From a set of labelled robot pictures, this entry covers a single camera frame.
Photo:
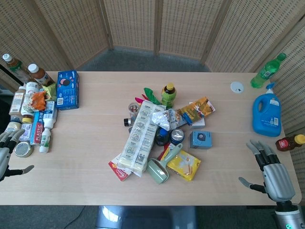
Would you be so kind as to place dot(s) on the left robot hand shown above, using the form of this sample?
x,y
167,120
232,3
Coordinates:
x,y
4,157

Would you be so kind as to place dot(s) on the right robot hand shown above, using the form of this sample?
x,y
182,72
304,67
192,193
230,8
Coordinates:
x,y
277,177

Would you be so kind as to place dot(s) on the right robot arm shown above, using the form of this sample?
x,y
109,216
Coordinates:
x,y
287,214

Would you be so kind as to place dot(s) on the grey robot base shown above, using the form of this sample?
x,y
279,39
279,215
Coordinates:
x,y
145,218

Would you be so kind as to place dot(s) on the orange snack packet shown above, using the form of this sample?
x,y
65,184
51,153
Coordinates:
x,y
38,101

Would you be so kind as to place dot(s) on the green snack bag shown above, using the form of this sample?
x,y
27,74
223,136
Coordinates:
x,y
50,91

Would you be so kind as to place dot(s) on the yellow snack bag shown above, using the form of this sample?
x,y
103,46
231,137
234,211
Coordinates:
x,y
184,165

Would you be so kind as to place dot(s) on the silver printed snack bag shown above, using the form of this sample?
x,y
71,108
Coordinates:
x,y
166,119

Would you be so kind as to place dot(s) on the long white cracker pack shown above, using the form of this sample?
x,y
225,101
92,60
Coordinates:
x,y
140,136

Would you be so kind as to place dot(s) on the round tin can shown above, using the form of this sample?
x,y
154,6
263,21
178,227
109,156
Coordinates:
x,y
23,149

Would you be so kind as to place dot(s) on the glass jar beige content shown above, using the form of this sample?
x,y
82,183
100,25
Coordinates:
x,y
12,126

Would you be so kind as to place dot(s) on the purple white pack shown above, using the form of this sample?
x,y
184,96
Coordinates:
x,y
25,131

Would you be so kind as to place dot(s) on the brown bottle yellow cap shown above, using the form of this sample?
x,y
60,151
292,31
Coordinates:
x,y
289,143

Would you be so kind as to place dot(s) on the plastic wrap box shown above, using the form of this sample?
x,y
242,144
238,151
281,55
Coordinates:
x,y
37,130

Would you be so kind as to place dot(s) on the white green milk bottle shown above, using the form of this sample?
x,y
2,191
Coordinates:
x,y
45,142

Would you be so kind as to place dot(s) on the jar with yellow lid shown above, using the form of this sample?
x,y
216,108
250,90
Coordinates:
x,y
27,119

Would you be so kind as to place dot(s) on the brown bottle white label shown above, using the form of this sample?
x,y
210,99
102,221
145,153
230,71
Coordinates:
x,y
17,102

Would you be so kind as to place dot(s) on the blue detergent bottle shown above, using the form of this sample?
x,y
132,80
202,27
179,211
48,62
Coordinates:
x,y
267,117

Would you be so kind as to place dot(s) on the white blue bottle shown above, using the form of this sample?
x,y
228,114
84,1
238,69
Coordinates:
x,y
50,114

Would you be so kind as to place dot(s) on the small blue box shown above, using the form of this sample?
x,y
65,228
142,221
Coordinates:
x,y
201,140

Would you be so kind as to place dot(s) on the tea bottle blue label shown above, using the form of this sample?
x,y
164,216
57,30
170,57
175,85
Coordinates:
x,y
41,75

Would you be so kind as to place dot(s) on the tea bottle green label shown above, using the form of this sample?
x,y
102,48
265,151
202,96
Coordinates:
x,y
15,68

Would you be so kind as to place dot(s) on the blue cookie box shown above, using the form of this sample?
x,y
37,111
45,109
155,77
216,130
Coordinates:
x,y
68,91

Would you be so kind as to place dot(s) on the small white box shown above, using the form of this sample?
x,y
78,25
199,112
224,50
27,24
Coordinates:
x,y
199,123

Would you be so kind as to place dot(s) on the white round lid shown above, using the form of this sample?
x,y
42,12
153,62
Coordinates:
x,y
237,87

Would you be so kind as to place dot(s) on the green soda bottle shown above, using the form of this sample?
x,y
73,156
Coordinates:
x,y
265,72

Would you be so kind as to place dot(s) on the silver top can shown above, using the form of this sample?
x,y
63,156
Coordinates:
x,y
177,136

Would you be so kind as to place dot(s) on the red yellow packet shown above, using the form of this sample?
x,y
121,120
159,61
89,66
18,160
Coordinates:
x,y
165,152

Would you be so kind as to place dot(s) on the red white snack packet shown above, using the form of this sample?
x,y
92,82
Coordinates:
x,y
119,171

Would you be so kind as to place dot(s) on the green lint roller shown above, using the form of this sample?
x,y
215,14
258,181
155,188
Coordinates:
x,y
158,170

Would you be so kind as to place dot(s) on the dark blue cap bottle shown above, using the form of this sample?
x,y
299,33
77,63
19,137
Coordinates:
x,y
162,138

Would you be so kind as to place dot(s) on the small black cap bottle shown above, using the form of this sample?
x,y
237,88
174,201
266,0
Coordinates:
x,y
128,121

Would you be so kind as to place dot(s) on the green bottle yellow cap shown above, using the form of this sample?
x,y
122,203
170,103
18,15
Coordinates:
x,y
168,96

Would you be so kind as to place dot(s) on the clear plastic jar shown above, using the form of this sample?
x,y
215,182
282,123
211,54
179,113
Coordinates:
x,y
134,110

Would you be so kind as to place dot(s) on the pink wrapper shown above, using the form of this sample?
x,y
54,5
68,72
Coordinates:
x,y
140,98

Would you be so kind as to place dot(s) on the green red wrapper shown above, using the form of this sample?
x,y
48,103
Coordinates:
x,y
152,94

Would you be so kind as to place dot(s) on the wicker folding screen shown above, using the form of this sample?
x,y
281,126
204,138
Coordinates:
x,y
152,23

